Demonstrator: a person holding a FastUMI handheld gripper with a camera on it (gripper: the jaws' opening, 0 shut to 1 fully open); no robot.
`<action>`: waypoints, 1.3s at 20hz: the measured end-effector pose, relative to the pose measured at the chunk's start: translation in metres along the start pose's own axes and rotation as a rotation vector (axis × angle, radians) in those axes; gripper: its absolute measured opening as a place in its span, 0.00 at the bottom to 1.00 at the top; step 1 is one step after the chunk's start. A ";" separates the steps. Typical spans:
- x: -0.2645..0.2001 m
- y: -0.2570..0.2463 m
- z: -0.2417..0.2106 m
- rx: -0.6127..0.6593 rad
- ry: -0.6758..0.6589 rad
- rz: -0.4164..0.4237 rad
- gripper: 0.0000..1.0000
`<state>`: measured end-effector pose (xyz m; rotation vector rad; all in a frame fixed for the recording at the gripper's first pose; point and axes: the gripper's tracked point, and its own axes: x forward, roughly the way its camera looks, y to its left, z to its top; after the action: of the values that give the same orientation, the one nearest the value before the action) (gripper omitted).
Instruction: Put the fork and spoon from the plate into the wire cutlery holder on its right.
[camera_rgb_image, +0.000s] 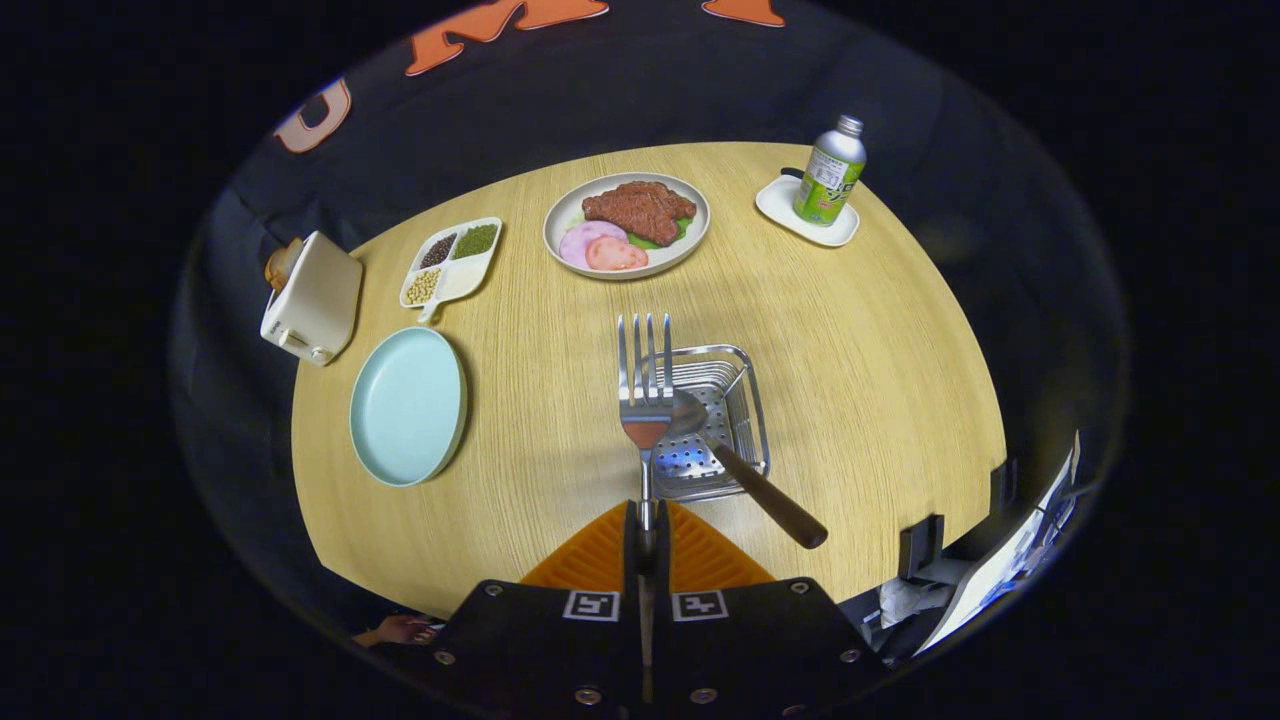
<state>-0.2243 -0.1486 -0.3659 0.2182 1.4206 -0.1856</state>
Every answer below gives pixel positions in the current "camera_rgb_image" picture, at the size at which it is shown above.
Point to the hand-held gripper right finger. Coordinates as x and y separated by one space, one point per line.
665 570

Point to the round beige dinner plate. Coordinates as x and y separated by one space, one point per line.
562 220

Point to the white divided tray with beans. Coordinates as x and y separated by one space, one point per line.
462 280

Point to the light blue plate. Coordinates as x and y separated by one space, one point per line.
405 405

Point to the white paper sheet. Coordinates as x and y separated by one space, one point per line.
1000 570

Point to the toasted bread slice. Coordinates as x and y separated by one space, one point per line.
278 267

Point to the reddish pink ham slice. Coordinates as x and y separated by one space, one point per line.
617 256

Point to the green lettuce leaf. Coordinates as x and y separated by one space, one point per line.
645 242

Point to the brown steak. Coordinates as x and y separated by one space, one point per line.
640 210

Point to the white square coaster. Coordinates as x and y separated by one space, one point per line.
780 205

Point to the silver bottle with green label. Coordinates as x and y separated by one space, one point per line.
830 180

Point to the black table clamp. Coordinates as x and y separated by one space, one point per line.
1003 485
920 548

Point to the cream white toaster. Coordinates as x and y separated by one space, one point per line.
315 300

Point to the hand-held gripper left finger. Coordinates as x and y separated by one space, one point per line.
630 570

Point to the perforated metal basket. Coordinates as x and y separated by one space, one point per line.
740 390

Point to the pale pink ham slice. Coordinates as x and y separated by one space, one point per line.
580 243

